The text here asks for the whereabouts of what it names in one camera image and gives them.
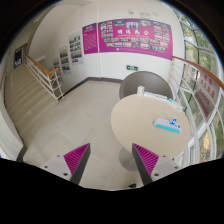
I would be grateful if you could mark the grey round-backed chair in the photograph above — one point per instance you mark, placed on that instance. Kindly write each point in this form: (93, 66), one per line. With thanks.
(146, 80)

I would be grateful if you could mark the white stair railing, wooden handrail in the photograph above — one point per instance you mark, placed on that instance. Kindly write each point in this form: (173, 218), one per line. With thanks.
(43, 70)

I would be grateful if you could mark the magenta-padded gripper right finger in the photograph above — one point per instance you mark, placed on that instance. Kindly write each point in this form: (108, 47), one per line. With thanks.
(148, 160)

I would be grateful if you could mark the grey round table base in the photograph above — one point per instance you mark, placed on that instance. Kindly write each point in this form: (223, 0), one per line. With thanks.
(126, 160)

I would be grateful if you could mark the green exit sign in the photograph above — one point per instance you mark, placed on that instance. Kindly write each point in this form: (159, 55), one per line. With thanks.
(132, 68)

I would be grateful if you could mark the dark notice board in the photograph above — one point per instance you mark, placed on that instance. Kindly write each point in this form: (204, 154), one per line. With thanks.
(18, 57)

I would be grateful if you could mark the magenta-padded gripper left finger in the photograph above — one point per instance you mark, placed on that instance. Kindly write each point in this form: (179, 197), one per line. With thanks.
(76, 159)

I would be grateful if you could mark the small magenta text poster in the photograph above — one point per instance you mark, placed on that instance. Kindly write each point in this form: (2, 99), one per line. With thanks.
(90, 38)

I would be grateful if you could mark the small white upright box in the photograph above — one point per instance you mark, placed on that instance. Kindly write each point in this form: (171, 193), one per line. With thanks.
(140, 90)

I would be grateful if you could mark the white photo poster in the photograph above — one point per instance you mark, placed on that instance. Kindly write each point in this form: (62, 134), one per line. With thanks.
(75, 48)
(64, 60)
(56, 66)

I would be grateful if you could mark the large magenta photo poster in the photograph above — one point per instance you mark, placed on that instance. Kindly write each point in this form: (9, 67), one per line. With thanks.
(135, 35)

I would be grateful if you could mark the white balcony railing, wooden handrail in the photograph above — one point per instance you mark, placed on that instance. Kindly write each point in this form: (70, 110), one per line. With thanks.
(196, 67)

